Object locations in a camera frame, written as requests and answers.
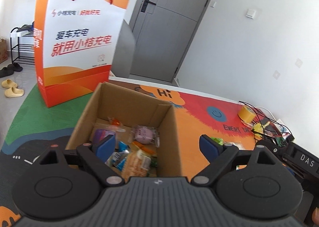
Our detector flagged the green blue snack packet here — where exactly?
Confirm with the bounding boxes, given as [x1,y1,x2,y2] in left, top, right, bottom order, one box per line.
[105,142,131,171]

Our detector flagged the purple snack packet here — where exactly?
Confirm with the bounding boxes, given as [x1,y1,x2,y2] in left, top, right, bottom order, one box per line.
[92,129,116,144]

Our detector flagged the colourful table mat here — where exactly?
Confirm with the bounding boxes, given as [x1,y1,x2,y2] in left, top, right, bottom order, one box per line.
[1,80,255,226]

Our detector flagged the yellow tape roll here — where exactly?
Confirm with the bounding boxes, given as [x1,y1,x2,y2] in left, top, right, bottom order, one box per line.
[238,105,256,124]

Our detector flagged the orange biscuit packet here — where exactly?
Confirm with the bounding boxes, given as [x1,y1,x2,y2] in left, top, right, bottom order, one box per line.
[122,150,151,182]

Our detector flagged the pink wrapped snack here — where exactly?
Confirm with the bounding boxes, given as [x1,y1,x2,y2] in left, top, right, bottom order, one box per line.
[128,125,160,147]

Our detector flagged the brown cardboard box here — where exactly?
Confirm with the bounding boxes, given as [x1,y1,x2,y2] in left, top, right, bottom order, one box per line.
[66,83,182,177]

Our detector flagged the beige slipper near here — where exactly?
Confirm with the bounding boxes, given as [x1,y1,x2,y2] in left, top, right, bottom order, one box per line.
[4,87,24,98]

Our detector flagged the beige slipper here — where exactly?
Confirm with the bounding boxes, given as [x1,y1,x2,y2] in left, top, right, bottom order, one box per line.
[1,79,18,89]
[4,87,24,98]

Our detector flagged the beige slipper far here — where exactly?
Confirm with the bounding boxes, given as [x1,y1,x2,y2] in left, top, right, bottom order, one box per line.
[1,79,18,89]

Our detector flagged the black slipper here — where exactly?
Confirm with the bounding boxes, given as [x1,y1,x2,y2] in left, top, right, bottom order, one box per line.
[0,62,23,78]

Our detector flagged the black shoe rack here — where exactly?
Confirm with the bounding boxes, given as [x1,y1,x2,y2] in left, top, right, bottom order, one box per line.
[10,27,35,66]

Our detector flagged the grey chair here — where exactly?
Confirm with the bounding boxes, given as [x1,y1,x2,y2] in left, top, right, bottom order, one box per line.
[111,20,136,78]

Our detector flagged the cardboard box on floor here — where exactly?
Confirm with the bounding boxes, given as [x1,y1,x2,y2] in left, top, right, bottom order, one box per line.
[0,38,8,63]

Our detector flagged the orange white paper bag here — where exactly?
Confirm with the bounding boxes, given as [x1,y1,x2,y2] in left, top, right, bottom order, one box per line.
[33,0,129,108]

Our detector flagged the grey door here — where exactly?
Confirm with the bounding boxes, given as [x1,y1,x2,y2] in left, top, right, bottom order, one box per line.
[131,0,209,82]

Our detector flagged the black cables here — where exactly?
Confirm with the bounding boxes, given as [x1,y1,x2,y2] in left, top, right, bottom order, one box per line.
[238,101,295,147]

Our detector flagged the white wall switch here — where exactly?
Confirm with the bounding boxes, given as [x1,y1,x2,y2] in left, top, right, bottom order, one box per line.
[245,9,257,19]

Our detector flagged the black door handle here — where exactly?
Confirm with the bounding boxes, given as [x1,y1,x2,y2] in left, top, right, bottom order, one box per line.
[141,0,157,13]

